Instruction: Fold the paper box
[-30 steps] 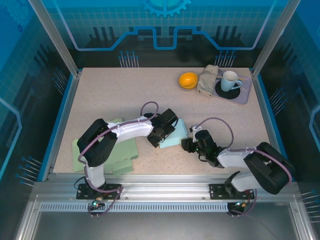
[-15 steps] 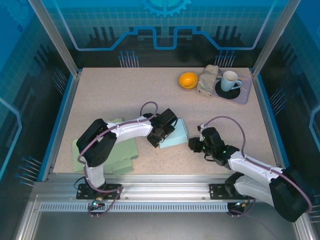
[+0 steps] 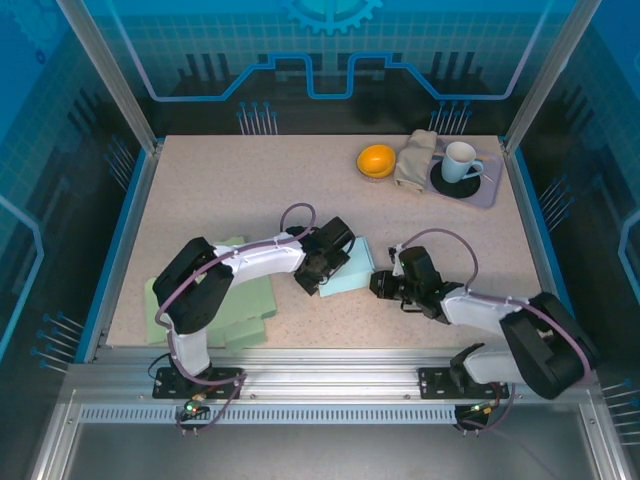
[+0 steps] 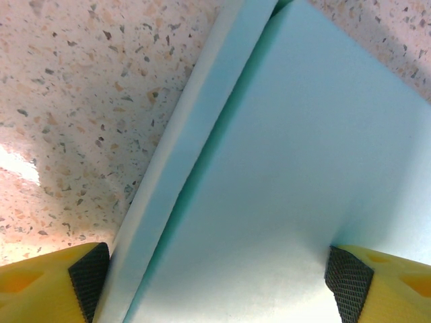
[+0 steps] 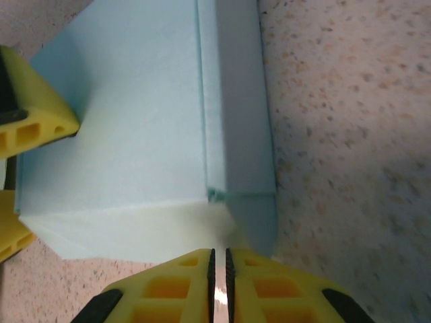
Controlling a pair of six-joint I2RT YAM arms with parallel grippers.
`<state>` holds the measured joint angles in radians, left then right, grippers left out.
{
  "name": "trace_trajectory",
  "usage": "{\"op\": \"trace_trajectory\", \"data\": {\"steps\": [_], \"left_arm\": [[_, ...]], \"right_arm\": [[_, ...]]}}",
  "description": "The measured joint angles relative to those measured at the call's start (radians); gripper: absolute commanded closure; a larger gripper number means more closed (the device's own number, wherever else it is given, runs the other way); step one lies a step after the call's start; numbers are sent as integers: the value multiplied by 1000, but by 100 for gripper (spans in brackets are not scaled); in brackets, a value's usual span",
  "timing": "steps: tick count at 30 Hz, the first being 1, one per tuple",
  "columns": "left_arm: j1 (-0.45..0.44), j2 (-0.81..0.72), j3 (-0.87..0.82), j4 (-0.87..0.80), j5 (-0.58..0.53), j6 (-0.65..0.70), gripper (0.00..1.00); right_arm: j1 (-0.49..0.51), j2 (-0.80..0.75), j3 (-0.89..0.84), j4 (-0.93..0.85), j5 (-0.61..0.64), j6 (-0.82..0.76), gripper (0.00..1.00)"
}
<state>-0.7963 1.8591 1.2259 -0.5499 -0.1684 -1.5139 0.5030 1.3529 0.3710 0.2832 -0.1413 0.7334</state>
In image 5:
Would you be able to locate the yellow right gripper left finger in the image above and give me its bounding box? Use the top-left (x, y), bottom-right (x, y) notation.
top-left (75, 248), bottom-right (216, 323)

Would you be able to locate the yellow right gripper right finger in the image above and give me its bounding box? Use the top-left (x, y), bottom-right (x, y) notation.
top-left (224, 248), bottom-right (366, 323)

